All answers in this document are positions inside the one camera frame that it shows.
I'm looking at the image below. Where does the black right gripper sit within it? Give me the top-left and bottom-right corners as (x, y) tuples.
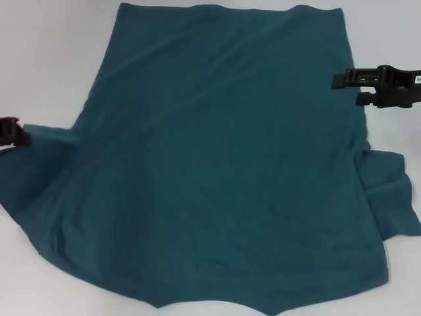
(331, 65), (421, 109)

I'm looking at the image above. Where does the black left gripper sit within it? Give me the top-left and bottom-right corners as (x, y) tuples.
(0, 117), (34, 148)

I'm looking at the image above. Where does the teal blue t-shirt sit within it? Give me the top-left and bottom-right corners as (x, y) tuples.
(0, 1), (421, 316)

